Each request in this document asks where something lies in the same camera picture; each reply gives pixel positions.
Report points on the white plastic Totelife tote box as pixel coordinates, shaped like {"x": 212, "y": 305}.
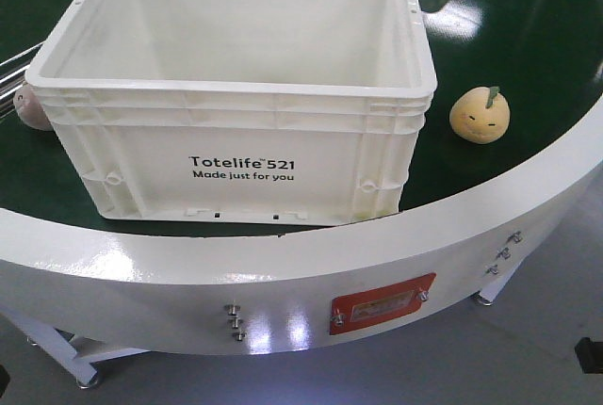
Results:
{"x": 302, "y": 112}

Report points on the yellow plush fruit toy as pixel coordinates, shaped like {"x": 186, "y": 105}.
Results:
{"x": 482, "y": 115}

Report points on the pink plush toy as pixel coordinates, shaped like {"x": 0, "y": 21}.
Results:
{"x": 29, "y": 109}

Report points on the red warning label plate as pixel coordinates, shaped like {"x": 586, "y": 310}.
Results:
{"x": 375, "y": 306}

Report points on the white round conveyor table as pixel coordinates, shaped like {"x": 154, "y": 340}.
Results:
{"x": 471, "y": 213}

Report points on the metal guide rods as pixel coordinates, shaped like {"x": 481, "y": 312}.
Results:
{"x": 12, "y": 76}

